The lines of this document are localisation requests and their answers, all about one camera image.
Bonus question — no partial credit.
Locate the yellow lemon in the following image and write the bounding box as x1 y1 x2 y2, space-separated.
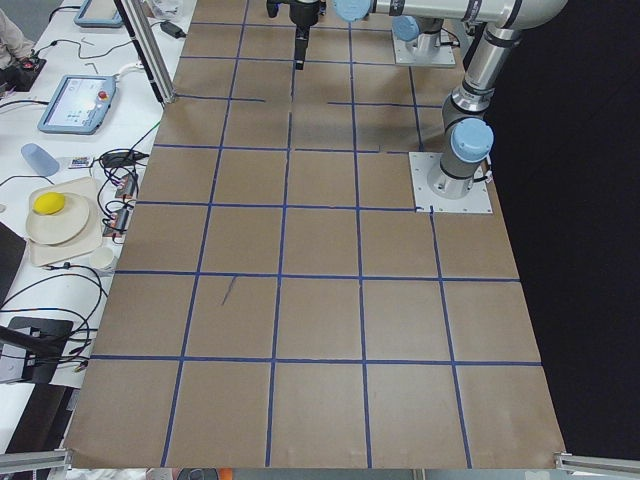
32 191 66 215

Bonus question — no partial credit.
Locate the black power adapter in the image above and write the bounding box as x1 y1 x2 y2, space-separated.
160 20 186 39

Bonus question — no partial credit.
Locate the translucent blue cup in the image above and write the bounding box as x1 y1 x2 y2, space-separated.
21 143 60 177

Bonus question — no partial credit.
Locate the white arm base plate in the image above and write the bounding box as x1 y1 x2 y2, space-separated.
409 152 493 215

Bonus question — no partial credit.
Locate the blue teach pendant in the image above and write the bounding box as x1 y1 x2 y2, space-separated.
38 75 117 135
74 0 123 28

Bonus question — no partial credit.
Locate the black monitor stand base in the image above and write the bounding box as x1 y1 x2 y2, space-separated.
1 316 73 384

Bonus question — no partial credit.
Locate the beige round plate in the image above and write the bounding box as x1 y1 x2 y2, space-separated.
25 193 90 245

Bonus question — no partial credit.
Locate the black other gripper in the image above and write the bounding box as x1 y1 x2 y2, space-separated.
266 0 327 70

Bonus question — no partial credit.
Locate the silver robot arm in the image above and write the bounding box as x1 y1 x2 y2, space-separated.
332 1 566 200

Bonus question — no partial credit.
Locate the aluminium frame post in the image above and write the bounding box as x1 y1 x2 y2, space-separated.
114 0 175 105

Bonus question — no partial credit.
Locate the beige square tray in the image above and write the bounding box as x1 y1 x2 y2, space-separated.
28 177 102 267

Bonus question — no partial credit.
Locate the white paper cup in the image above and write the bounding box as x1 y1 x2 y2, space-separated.
89 247 118 274

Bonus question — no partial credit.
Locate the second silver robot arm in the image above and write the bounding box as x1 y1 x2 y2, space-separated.
392 15 444 54

